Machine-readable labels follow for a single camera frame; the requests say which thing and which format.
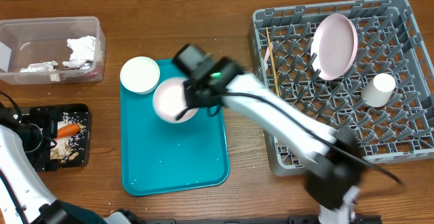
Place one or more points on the white bowl with crumbs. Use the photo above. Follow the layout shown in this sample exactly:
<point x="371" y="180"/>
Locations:
<point x="140" y="75"/>

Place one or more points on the black waste tray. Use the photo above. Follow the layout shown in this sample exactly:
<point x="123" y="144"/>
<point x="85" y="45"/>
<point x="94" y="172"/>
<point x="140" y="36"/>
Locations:
<point x="83" y="157"/>

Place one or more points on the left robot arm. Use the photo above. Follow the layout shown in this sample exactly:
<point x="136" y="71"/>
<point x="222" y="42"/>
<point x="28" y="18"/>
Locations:
<point x="24" y="196"/>

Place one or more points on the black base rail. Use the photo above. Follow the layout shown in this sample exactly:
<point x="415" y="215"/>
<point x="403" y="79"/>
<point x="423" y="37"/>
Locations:
<point x="300" y="219"/>

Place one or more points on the wooden chopstick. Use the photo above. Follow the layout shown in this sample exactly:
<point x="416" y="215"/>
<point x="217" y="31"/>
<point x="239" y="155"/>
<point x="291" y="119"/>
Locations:
<point x="272" y="62"/>

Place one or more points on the spilled rice grains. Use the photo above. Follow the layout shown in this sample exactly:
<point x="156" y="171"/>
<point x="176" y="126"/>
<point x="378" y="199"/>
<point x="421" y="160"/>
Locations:
<point x="74" y="118"/>

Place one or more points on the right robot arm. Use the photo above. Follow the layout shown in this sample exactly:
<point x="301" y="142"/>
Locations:
<point x="331" y="157"/>

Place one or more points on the teal serving tray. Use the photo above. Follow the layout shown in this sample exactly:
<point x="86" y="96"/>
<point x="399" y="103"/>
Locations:
<point x="160" y="157"/>

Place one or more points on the clear plastic bin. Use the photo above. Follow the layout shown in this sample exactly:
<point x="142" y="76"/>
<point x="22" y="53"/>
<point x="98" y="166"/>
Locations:
<point x="27" y="41"/>

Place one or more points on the white napkin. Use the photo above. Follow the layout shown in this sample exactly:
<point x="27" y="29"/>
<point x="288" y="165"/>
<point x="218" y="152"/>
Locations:
<point x="83" y="48"/>

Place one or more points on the pink bowl with nuts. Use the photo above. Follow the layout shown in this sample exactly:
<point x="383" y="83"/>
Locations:
<point x="168" y="101"/>

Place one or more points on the orange carrot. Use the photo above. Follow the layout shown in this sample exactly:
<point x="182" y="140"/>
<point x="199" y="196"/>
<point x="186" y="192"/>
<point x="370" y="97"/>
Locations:
<point x="69" y="130"/>

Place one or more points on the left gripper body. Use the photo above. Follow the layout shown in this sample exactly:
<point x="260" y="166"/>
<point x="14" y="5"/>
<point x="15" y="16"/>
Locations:
<point x="46" y="119"/>

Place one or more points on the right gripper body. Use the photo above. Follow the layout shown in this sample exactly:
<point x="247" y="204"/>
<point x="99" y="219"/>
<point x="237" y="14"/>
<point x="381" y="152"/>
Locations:
<point x="194" y="93"/>

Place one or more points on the white plastic fork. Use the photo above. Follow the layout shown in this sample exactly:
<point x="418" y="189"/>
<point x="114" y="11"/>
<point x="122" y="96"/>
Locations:
<point x="267" y="56"/>

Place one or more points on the grey dishwasher rack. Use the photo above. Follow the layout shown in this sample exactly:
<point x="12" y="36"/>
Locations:
<point x="389" y="42"/>

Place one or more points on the white paper cup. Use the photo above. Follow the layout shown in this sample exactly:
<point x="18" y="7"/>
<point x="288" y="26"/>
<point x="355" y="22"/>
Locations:
<point x="379" y="90"/>

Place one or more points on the pile of nuts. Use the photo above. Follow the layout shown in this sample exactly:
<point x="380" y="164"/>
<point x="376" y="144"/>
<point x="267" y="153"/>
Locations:
<point x="65" y="150"/>

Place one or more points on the large pink plate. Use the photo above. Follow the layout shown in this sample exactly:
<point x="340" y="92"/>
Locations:
<point x="335" y="45"/>

